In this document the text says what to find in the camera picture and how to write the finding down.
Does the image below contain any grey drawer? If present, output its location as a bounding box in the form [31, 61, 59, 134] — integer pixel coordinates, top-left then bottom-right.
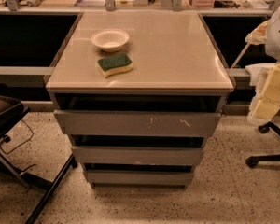
[83, 171, 193, 186]
[72, 146, 203, 166]
[54, 110, 221, 137]

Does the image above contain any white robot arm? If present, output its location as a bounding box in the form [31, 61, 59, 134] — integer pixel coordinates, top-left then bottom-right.
[245, 6, 280, 126]

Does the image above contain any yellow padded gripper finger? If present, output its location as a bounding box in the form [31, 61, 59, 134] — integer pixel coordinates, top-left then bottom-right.
[247, 62, 280, 125]
[245, 21, 269, 45]

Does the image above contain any grey middle drawer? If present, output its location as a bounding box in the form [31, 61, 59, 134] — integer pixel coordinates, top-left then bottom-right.
[72, 146, 203, 166]

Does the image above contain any black office chair base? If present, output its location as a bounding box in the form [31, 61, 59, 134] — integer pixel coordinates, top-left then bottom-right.
[245, 121, 280, 169]

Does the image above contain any grey drawer cabinet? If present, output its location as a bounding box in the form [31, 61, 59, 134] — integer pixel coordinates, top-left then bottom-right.
[47, 10, 233, 174]

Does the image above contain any white paper bowl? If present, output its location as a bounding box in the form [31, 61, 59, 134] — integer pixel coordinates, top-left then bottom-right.
[91, 29, 130, 53]

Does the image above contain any grey top drawer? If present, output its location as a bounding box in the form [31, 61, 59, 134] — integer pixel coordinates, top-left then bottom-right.
[54, 110, 221, 137]

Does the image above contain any black cable on floor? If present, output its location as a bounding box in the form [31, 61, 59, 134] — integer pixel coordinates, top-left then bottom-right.
[0, 119, 35, 156]

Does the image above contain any green and yellow sponge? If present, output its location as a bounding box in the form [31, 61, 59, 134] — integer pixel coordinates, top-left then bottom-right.
[97, 53, 133, 78]

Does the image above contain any black chair left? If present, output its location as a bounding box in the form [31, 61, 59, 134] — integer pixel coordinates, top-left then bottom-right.
[0, 84, 77, 224]

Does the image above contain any grey bottom drawer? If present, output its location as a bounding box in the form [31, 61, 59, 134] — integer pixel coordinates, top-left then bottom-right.
[83, 171, 193, 186]

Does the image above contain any white robot base shell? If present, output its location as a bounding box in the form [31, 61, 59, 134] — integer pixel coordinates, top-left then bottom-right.
[245, 63, 274, 87]

